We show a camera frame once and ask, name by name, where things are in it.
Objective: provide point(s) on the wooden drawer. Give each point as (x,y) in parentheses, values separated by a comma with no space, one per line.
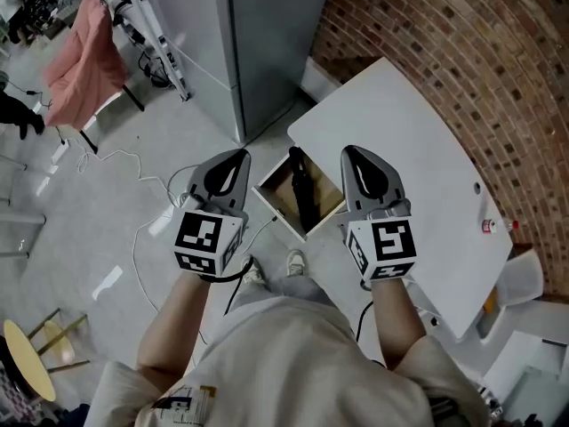
(280,194)

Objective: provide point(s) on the white desk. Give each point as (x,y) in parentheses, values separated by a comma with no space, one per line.
(427,158)

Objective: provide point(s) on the white plastic bin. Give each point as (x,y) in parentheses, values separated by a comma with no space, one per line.
(520,278)

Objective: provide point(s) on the person's left forearm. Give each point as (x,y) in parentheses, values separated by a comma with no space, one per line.
(178,327)

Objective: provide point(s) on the person's left shoe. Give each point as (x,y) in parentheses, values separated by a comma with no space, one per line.
(254,274)

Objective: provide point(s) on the yellow round table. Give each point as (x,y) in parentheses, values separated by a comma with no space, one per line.
(29,363)

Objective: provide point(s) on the person's right forearm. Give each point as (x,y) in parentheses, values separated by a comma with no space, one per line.
(395,323)

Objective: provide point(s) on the grey metal cabinet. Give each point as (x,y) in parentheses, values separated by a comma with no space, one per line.
(249,47)

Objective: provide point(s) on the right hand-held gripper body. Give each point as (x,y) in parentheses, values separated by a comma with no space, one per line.
(387,247)

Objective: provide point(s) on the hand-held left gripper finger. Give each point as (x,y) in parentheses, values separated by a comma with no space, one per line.
(245,185)
(202,180)

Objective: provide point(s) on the black chair frame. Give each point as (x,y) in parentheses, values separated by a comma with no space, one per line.
(133,98)

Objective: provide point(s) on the white metal shelving frame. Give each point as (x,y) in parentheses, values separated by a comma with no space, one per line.
(155,47)

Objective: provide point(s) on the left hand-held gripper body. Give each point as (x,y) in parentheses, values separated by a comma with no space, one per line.
(204,243)

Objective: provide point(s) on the person's right shoe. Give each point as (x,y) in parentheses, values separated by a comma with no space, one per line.
(296,263)

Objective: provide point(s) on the small white power strip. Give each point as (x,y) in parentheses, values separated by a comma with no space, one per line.
(60,153)

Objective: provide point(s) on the clear bottle red cap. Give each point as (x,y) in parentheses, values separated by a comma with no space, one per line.
(495,226)

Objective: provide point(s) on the person's grey trousers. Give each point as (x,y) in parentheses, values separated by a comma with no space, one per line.
(298,289)

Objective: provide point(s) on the person's beige shirt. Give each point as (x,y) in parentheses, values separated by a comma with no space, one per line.
(293,372)

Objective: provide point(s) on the person's shoe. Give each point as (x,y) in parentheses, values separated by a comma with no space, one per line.
(296,263)
(254,274)

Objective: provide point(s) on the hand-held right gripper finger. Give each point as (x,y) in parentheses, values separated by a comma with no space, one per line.
(391,185)
(347,176)

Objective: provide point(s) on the pink cloth on chair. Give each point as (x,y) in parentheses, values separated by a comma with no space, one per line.
(84,69)

